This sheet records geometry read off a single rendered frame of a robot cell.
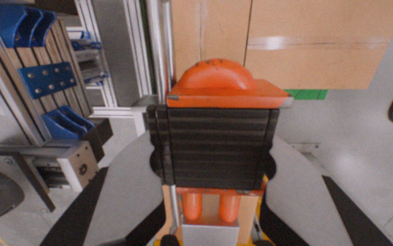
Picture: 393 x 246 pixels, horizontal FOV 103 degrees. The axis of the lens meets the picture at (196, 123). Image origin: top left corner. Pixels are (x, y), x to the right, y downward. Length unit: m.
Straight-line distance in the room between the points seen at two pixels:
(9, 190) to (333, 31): 1.21
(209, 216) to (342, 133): 1.88
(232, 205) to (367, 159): 2.26
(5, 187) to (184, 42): 0.73
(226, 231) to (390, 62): 1.85
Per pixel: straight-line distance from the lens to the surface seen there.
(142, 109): 0.82
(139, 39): 1.16
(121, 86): 1.29
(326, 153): 2.09
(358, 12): 0.98
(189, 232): 0.20
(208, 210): 0.20
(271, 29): 0.82
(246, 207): 0.66
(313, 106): 1.70
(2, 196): 0.65
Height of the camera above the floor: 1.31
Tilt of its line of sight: 63 degrees down
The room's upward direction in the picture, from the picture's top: 175 degrees counter-clockwise
